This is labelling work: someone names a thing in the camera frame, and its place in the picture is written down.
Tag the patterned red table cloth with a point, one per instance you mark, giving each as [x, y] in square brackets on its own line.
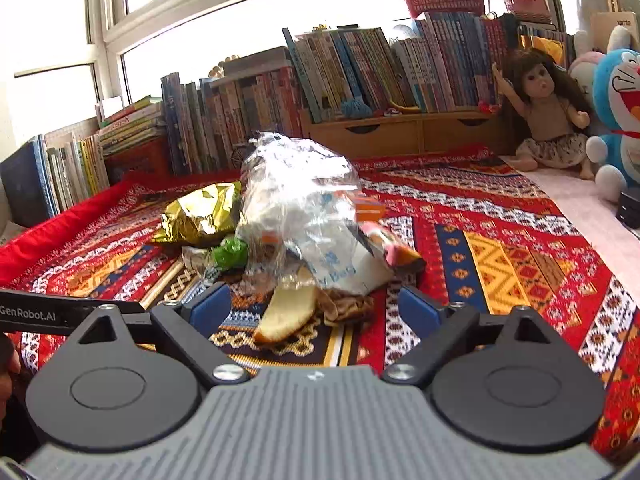
[490, 238]

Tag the middle upright book row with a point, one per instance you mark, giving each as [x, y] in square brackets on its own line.
[249, 95]

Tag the brown-haired doll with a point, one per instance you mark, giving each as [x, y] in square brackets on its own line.
[546, 109]

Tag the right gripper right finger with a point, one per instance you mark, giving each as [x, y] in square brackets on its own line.
[444, 331]

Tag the person's left hand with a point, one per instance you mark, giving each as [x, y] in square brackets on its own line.
[10, 368]

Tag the miniature black bicycle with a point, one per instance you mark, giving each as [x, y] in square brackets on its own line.
[240, 152]

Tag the yellow banana peel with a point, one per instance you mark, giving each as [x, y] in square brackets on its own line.
[291, 306]

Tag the upright book row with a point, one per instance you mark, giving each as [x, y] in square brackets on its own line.
[249, 95]
[46, 176]

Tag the blue Doraemon plush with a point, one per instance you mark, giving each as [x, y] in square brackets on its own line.
[615, 92]

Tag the white pink bunny plush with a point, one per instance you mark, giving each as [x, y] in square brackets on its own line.
[588, 57]

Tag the clear plastic bag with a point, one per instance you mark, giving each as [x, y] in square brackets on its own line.
[299, 219]

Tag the stacked horizontal books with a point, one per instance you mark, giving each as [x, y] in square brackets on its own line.
[137, 124]

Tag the book row on shelf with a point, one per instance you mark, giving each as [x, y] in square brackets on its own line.
[438, 63]

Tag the gold foil snack bag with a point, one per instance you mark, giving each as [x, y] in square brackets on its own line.
[201, 218]

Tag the orange tissue box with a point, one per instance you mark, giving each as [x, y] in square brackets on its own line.
[368, 209]

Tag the left upright book row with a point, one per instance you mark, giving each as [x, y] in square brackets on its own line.
[46, 176]

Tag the green wrapper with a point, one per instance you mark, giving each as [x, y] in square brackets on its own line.
[209, 263]

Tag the wooden drawer shelf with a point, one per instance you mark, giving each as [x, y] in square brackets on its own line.
[410, 134]

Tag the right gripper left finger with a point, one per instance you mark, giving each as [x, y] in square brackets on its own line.
[183, 332]

